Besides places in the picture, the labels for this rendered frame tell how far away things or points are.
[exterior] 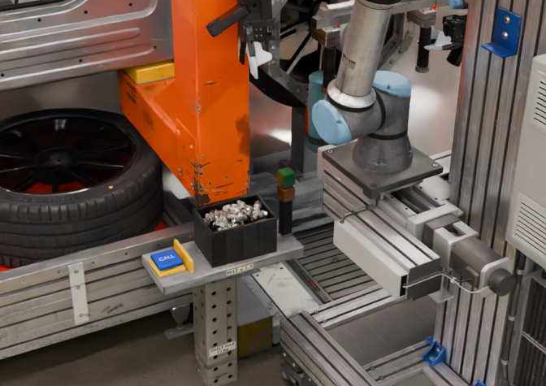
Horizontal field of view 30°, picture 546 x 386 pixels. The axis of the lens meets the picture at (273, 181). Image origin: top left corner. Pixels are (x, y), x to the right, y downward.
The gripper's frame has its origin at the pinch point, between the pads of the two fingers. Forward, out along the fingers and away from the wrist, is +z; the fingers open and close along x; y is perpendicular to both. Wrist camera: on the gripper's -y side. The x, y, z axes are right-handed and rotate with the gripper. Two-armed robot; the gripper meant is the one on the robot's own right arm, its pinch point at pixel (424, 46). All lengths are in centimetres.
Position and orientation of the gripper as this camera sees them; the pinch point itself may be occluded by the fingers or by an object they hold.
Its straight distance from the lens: 323.6
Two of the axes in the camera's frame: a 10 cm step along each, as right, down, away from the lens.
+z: -8.9, 2.3, -3.9
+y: 0.1, -8.5, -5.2
